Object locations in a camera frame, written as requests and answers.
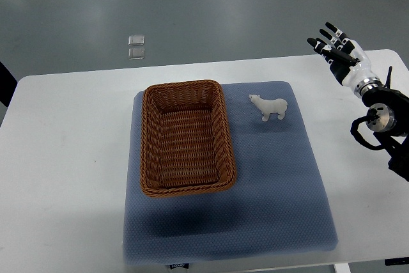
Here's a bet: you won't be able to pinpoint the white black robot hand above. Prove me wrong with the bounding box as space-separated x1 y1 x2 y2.
307 22 381 98

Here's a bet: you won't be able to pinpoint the white toy bear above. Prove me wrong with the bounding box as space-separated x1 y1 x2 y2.
249 94 288 122

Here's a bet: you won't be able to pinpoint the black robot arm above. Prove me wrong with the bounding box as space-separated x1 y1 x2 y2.
362 66 408 180

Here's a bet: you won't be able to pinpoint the brown wicker basket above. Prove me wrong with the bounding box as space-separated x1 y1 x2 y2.
140 80 237 198

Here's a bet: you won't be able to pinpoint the blue-grey padded mat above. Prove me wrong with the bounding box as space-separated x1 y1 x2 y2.
123 81 337 266

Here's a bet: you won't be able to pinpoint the black table control panel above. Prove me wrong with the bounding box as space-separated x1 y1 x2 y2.
384 257 409 266

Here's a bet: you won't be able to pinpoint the upper clear floor plate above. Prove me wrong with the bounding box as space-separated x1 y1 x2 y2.
128 35 145 46

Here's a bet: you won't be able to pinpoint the black mat label tag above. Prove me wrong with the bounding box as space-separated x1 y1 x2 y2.
169 263 189 270

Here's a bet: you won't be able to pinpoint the dark clothed person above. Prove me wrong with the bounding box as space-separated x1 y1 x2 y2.
0 62 18 107

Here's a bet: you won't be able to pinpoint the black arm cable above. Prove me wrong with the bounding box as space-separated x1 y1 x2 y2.
350 116 389 151

